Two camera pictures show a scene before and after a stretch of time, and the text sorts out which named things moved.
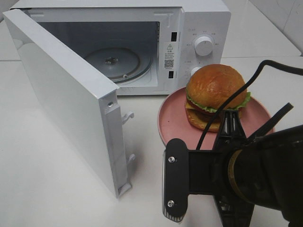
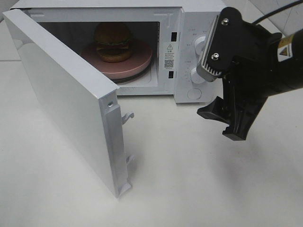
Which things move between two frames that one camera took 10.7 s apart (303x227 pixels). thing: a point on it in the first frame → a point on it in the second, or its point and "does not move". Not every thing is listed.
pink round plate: [173, 123] → [140, 56]
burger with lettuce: [209, 89] → [113, 39]
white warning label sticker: [169, 56] does not move
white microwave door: [84, 103] does not move
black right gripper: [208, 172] → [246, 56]
